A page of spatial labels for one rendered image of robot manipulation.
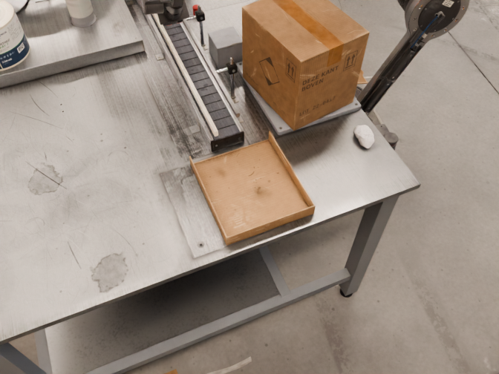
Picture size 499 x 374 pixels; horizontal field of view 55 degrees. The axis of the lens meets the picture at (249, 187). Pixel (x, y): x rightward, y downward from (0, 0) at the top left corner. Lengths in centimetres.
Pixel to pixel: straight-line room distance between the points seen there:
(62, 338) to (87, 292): 67
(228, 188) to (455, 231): 138
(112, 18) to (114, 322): 113
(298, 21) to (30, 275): 100
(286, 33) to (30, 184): 85
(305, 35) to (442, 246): 134
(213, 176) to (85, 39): 75
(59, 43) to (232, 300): 113
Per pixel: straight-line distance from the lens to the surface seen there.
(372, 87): 215
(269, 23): 144
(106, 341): 188
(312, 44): 137
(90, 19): 194
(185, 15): 172
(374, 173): 146
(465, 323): 226
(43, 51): 187
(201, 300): 187
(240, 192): 136
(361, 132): 151
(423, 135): 280
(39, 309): 130
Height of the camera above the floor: 194
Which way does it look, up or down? 54 degrees down
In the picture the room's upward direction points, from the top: straight up
